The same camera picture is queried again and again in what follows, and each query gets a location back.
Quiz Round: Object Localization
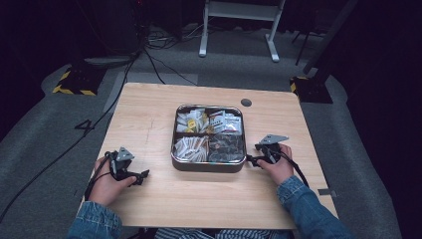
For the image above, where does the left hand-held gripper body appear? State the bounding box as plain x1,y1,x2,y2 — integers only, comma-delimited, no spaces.
105,146,135,182

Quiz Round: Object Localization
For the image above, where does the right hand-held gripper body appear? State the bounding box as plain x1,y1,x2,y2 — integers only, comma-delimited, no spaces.
254,133,290,164

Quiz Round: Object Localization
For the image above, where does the square metal tin tray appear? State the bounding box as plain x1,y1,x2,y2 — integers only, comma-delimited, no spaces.
170,104,248,174

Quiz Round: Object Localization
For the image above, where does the person's right hand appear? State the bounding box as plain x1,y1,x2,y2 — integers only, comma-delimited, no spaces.
258,143,296,186

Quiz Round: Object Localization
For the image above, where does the person's left hand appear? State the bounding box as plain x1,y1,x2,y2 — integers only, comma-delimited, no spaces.
88,156,138,208

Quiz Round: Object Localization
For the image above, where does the pile of dark packets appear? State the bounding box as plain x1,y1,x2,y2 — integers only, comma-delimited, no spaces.
208,133,246,164

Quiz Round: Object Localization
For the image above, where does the pile of white red packets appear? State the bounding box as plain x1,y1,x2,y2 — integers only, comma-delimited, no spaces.
208,110,243,135

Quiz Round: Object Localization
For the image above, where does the pile of white brown sachets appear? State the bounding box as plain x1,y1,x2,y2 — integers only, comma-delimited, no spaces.
173,134,210,163

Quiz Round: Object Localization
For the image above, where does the grey tape strip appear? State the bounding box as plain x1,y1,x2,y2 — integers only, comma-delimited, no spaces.
316,187,338,198

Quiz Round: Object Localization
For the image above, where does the pile of white yellow packets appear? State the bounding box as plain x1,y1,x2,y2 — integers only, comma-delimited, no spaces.
175,108,210,134

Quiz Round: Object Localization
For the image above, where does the person's striped clothing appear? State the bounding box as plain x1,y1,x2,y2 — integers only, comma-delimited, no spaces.
153,227,294,239

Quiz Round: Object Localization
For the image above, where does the black yellow striped stand base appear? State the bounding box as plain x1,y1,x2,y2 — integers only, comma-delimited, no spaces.
52,64,107,97

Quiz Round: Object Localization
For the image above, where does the dark slanted stand pole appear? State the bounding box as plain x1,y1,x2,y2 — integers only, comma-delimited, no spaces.
302,0,359,76

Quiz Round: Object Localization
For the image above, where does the right hand-held gripper cable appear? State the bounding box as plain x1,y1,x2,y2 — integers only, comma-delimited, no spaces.
278,149,311,189

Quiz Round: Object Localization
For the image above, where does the hand-held gripper cable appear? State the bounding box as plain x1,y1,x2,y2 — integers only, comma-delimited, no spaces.
84,151,114,201
278,149,311,189

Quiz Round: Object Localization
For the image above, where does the left hand-held gripper cable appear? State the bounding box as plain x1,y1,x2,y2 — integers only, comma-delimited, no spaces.
84,151,114,201

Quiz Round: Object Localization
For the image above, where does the long black floor cable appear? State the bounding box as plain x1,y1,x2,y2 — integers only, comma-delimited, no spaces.
0,49,144,224

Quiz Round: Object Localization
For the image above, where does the thin black floor cable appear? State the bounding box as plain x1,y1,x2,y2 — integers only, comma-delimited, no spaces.
143,49,199,87

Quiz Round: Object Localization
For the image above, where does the bundle of floor cables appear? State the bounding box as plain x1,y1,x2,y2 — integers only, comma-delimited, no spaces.
144,25,201,52

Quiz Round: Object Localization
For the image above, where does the white metal stand frame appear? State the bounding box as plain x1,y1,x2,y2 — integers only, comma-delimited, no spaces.
197,0,288,64

